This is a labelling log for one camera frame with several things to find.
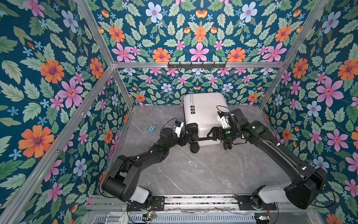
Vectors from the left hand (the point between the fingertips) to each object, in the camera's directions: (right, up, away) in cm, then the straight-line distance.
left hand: (189, 130), depth 84 cm
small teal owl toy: (-28, 0, +19) cm, 34 cm away
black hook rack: (+5, +43, +9) cm, 44 cm away
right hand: (+13, -1, -10) cm, 16 cm away
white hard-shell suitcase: (+8, +14, +4) cm, 16 cm away
